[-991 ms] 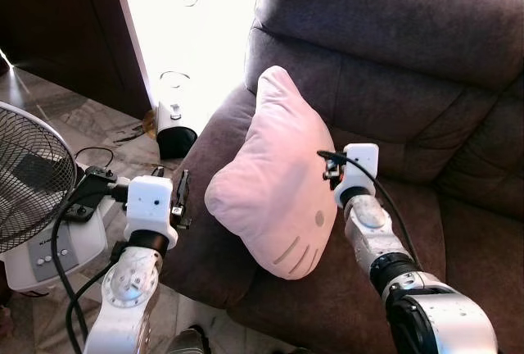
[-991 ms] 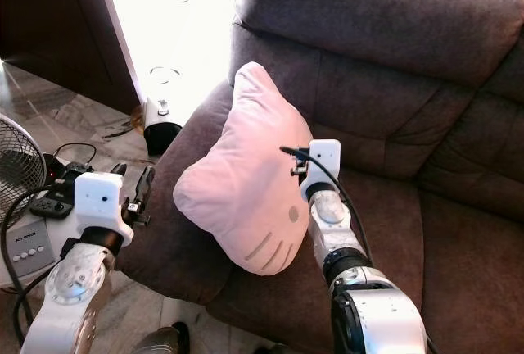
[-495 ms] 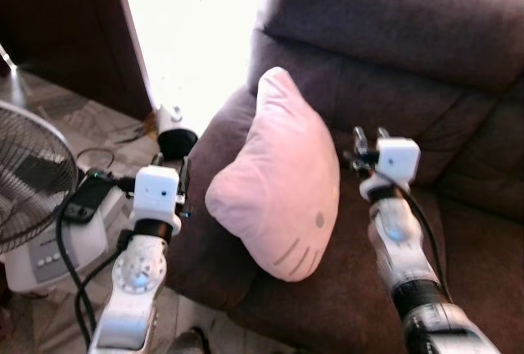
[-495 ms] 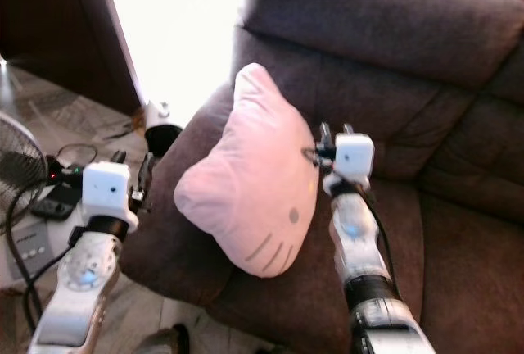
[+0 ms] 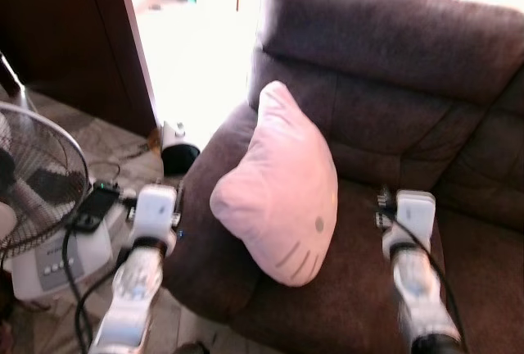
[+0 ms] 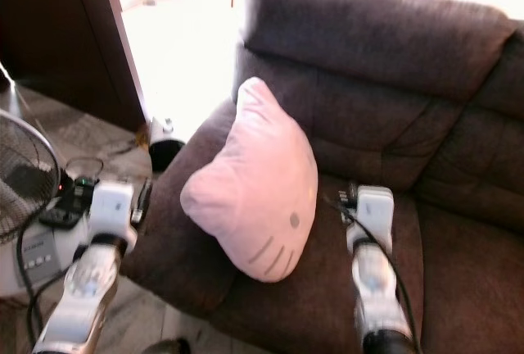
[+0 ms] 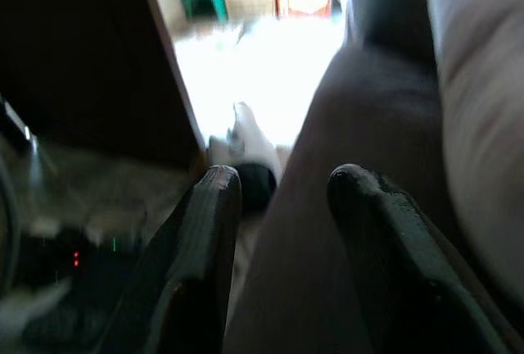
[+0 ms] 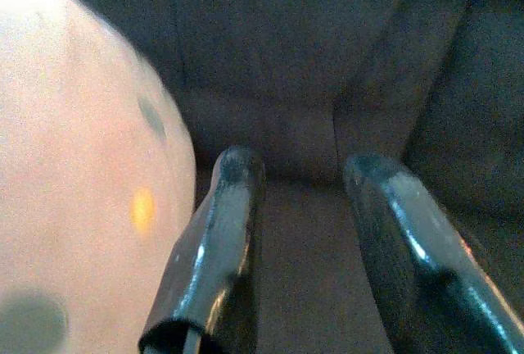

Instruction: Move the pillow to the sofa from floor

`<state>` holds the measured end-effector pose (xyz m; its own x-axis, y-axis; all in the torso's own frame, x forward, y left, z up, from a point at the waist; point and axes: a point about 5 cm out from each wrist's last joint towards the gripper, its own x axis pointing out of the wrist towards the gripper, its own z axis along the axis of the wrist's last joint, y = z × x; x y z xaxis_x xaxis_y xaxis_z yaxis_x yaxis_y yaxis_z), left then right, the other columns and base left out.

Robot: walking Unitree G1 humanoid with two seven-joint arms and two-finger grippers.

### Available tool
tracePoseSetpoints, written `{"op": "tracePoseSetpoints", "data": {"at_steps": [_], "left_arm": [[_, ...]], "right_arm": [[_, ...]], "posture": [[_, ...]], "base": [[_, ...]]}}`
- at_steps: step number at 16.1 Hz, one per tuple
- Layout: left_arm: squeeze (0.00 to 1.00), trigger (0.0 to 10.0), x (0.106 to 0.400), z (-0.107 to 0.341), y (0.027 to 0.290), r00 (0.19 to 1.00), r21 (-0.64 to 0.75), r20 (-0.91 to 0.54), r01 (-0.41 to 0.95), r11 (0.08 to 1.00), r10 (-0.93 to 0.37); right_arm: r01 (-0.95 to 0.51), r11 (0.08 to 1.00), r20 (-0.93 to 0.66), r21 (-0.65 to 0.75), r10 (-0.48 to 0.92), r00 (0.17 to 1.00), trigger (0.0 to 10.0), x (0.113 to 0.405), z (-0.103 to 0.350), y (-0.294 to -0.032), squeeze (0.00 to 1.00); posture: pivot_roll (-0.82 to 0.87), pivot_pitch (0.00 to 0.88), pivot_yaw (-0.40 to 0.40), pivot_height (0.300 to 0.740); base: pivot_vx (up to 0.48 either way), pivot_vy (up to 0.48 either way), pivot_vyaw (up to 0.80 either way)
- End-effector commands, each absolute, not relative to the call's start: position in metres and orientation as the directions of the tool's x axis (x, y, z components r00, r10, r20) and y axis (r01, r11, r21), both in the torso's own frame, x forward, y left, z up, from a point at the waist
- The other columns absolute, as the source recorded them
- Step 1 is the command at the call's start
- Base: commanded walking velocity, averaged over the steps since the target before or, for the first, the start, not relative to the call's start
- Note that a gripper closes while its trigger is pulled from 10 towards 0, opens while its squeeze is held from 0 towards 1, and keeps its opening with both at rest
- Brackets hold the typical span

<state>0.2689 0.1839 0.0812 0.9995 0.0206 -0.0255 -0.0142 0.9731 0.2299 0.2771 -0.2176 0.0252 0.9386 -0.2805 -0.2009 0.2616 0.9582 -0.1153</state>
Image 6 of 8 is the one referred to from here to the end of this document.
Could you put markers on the pink cat face pillow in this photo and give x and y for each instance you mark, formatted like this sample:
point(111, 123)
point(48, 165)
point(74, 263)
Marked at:
point(254, 186)

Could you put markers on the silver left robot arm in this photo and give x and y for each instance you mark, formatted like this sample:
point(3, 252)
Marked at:
point(82, 284)

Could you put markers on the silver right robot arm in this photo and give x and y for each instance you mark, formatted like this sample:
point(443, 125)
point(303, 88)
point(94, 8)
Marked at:
point(377, 288)

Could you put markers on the dark brown suede sofa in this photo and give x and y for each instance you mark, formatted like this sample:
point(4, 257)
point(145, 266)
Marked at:
point(377, 51)

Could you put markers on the small white black appliance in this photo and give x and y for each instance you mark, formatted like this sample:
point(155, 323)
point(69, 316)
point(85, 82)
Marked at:
point(165, 149)

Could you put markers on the black handheld controller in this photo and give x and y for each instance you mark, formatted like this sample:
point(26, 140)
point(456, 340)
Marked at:
point(70, 205)

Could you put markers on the black grille white base fan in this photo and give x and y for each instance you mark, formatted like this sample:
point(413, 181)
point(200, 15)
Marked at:
point(24, 182)

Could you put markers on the dark wooden door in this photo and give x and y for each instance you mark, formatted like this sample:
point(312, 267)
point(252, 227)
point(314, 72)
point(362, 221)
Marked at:
point(65, 26)

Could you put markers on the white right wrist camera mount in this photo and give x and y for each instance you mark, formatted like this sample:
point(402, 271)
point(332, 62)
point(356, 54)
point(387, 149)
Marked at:
point(375, 213)

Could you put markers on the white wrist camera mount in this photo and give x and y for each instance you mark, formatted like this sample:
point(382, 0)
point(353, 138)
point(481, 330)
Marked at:
point(113, 206)
point(375, 213)

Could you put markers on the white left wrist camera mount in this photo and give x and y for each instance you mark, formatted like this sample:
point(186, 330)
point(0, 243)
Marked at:
point(113, 206)

